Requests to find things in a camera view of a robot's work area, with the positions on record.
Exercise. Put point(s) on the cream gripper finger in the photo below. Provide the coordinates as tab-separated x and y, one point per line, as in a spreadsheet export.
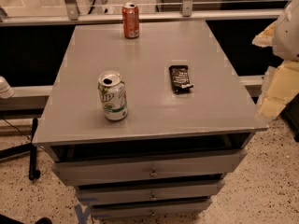
265	38
281	90

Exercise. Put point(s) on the green white 7up can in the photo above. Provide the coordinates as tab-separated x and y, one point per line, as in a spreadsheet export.
112	92

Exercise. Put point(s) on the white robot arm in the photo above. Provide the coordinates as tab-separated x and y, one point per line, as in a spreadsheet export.
283	37

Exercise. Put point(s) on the red coke can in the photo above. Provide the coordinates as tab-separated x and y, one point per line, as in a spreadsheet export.
130	18

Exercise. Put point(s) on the black snack bar wrapper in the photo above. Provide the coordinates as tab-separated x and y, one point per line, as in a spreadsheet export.
180	80

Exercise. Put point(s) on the top grey drawer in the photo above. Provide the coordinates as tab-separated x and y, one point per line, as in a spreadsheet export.
146	168

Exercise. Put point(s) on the grey drawer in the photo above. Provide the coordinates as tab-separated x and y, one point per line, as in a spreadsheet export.
150	208
156	192
146	168

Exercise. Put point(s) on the middle grey drawer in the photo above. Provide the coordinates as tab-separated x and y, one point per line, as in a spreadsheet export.
156	192

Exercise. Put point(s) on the grey drawer cabinet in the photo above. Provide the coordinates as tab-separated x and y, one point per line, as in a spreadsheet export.
217	113

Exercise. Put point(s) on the bottom grey drawer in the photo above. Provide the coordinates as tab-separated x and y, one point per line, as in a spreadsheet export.
150	208

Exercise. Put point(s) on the grey metal side beam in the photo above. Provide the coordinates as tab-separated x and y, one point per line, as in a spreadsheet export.
25	98

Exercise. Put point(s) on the black tripod leg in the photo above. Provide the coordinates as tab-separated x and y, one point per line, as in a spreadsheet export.
30	148

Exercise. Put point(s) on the white cylindrical object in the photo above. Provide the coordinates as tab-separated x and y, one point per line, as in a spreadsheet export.
6	90

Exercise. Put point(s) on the grey metal rail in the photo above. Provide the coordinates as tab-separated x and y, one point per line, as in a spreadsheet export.
205	15

